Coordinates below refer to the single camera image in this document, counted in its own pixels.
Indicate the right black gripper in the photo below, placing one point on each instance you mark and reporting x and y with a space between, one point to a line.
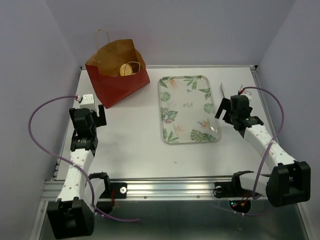
225 104

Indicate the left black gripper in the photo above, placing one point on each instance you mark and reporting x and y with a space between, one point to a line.
99 120

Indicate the metal serving tongs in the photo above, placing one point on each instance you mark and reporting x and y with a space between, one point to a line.
222 90

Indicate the red brown paper bag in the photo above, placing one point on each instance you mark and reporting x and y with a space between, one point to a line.
103 70

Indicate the round pale bread roll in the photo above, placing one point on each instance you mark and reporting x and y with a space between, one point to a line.
125 70

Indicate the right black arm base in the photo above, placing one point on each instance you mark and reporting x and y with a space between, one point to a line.
239 198

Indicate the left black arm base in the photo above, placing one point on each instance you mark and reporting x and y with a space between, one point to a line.
110 198

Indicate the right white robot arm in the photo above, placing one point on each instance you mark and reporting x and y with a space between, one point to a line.
289 181

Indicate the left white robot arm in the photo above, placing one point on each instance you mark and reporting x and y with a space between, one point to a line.
72 215

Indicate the floral patterned tray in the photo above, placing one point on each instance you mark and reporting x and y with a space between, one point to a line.
187 110

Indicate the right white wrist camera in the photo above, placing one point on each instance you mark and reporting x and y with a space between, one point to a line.
246 93

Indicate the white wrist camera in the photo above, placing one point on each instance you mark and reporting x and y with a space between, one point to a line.
246 93
88 102

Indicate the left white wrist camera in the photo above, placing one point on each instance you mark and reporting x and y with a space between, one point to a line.
88 102

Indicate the aluminium mounting rail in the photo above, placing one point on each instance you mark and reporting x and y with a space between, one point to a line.
169 189

